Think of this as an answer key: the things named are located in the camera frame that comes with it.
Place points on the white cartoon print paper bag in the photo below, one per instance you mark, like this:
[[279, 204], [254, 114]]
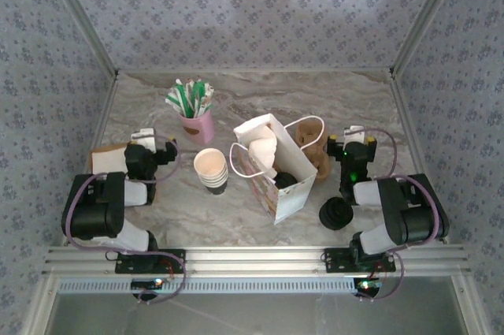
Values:
[[295, 201]]

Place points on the white napkin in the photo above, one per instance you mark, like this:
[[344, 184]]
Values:
[[262, 150]]

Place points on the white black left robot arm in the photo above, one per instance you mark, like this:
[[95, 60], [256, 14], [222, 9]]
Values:
[[94, 213]]

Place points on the aluminium corner post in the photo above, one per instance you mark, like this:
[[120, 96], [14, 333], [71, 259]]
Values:
[[428, 12], [80, 12]]

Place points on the stack of striped paper cups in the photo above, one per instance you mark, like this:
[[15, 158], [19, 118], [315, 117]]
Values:
[[210, 165]]

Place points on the white wrapped straw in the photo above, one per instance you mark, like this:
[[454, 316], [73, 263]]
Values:
[[208, 94]]

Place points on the aluminium table end rail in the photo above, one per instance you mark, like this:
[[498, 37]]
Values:
[[256, 70]]

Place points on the aluminium table side rail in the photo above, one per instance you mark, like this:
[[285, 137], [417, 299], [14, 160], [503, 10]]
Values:
[[412, 134]]

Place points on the black plastic cup lid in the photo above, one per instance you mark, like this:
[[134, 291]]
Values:
[[285, 181]]

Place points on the wooden coffee stirrer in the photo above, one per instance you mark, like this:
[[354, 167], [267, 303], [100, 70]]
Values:
[[191, 92]]

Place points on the small lit circuit board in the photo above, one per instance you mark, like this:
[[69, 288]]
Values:
[[368, 285], [147, 284]]

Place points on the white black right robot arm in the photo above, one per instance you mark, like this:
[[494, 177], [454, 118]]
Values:
[[409, 220]]

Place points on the aluminium mounting rail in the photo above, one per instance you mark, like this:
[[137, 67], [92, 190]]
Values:
[[252, 260]]

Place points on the green striped wrapped straw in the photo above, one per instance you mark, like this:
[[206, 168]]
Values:
[[182, 94], [200, 92], [175, 103]]

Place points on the brown kraft paper sheet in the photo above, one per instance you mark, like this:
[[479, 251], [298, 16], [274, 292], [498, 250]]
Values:
[[98, 150]]

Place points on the pink straw holder cup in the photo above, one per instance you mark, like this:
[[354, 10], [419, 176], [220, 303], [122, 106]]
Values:
[[197, 130]]

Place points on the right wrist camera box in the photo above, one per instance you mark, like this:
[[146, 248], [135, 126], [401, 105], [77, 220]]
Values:
[[353, 134]]

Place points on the stack of black cup lids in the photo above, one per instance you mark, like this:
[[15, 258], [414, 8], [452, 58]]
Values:
[[335, 214]]

